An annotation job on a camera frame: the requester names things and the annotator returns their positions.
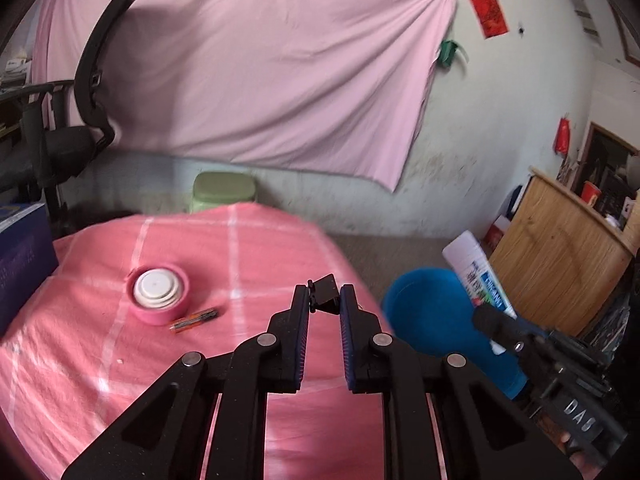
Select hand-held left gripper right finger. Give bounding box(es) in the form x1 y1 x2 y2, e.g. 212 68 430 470
340 284 583 480

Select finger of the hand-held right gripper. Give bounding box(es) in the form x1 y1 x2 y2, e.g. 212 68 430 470
515 316 551 339
473 305 539 357

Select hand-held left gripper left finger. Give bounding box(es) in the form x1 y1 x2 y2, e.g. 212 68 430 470
61 284 312 480

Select black binder clip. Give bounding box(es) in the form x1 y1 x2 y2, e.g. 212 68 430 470
307 274 341 317

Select white plastic bottle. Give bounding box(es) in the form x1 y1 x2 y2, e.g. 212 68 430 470
442 230 518 356

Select blue printed cardboard box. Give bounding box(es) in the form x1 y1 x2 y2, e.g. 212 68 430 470
0 201 59 336

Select person's right hand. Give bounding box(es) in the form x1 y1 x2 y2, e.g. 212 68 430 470
557 430 608 480

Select wooden cabinet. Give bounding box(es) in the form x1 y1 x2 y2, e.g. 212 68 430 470
487 166 635 338

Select red box beside cabinet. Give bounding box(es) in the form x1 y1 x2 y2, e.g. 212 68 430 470
484 214 512 248

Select orange lighter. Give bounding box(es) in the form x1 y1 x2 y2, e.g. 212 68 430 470
169 308 218 335

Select blue item beside cabinet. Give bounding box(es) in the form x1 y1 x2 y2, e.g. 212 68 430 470
502 185 523 221

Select pink checked cloth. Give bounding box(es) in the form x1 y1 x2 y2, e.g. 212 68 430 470
0 204 396 480

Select green plastic stool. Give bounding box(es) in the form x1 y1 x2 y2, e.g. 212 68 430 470
190 171 258 216

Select red hanging charm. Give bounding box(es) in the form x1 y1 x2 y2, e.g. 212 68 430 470
555 116 572 155

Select pink hanging sheet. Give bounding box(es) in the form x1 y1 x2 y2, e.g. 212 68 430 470
30 0 458 193

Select black office chair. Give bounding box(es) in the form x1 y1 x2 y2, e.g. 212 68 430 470
0 0 145 241

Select pile of papers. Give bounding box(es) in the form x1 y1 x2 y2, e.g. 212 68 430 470
0 52 31 83

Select green hanging wall item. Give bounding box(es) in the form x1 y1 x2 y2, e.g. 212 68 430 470
436 39 471 73

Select red wall paper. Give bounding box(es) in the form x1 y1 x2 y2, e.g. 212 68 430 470
466 0 509 39

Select slatted wall vent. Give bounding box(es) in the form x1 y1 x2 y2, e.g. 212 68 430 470
547 0 601 46

